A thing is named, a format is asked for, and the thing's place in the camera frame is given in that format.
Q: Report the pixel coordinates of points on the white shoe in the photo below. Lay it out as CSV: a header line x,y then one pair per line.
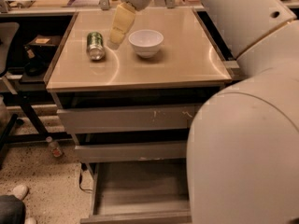
x,y
20,191

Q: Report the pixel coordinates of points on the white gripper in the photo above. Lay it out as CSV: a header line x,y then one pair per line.
x,y
123,19

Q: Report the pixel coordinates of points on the black office chair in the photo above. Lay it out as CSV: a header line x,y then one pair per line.
x,y
7,33

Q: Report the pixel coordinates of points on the green soda can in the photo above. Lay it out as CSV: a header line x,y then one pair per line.
x,y
95,46

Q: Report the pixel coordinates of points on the top drawer front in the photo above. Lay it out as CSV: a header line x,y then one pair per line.
x,y
128,119

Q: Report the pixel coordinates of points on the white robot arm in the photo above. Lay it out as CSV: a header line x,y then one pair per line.
x,y
243,146

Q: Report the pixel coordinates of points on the white ceramic bowl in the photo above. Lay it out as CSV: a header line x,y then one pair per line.
x,y
146,43

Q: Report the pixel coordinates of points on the grey drawer cabinet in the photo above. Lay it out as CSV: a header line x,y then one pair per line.
x,y
191,65

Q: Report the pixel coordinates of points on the black box with label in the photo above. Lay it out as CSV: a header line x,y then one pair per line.
x,y
44,46

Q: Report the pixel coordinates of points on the open bottom drawer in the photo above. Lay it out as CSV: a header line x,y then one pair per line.
x,y
140,192

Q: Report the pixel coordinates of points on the plastic bottle on floor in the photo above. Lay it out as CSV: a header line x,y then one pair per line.
x,y
54,147

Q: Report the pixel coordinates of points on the dark trouser leg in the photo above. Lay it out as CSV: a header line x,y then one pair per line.
x,y
12,210

